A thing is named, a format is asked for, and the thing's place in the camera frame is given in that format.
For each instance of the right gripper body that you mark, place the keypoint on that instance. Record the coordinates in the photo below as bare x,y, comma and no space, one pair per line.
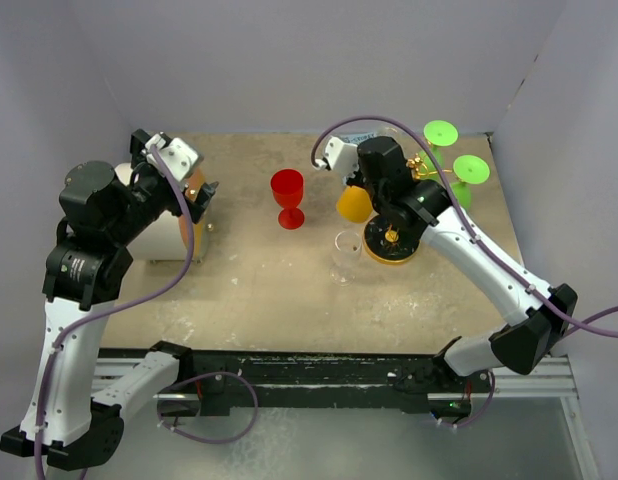
358,178

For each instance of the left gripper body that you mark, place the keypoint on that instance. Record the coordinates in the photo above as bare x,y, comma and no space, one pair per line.
148,197

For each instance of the orange plastic goblet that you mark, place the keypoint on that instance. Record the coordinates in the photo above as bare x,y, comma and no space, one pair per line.
354,205

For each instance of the green goblet front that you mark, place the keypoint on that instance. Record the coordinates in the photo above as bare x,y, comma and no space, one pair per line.
438,134

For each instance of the green goblet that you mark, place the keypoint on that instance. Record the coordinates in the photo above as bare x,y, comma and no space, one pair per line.
469,170
438,134

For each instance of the gold wine glass rack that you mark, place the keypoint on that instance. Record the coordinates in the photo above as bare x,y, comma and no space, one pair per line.
393,235

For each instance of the red plastic goblet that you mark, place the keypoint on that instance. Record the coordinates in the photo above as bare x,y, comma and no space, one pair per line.
287,187

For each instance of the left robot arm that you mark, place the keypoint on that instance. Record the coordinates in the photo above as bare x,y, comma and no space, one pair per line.
67,426

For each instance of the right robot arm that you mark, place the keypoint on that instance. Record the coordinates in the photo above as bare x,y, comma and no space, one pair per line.
533,311

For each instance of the treehouse paperback book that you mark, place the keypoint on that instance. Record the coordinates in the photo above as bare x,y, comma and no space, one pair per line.
357,138

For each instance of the white cylinder with orange lid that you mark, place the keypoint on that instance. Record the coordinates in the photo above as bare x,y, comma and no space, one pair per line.
166,240

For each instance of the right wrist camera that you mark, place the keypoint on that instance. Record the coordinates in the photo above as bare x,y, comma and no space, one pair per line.
338,156

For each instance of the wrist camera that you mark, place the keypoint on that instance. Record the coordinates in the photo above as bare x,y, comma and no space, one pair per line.
338,156
179,157

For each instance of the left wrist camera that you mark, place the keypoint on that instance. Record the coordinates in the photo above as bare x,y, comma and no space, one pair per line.
179,157

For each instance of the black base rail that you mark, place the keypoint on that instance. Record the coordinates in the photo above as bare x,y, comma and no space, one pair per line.
408,383

